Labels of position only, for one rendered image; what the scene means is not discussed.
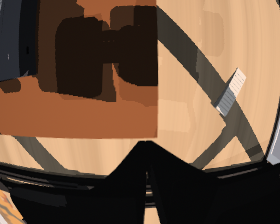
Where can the brown flat rectangular board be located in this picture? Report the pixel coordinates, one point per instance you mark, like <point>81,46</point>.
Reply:
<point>97,73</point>

